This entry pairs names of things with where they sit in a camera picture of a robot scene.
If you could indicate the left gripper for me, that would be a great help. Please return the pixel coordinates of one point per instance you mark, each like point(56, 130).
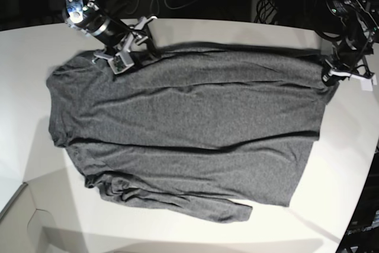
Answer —
point(332, 74)

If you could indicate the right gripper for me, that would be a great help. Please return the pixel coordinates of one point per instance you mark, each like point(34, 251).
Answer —
point(119, 37)

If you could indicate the grey t-shirt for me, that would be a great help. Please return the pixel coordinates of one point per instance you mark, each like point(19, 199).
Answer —
point(198, 131)

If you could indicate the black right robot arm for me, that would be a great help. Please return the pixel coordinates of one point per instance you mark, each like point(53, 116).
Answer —
point(80, 14)

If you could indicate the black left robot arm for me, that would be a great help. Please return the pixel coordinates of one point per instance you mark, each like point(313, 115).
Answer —
point(349, 51)

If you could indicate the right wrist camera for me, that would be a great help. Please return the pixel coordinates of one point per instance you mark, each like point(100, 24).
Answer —
point(120, 63)

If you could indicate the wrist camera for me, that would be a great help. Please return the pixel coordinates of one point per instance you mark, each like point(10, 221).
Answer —
point(369, 84)
point(120, 63)

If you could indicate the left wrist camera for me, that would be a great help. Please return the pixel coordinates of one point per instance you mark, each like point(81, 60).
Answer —
point(369, 84)

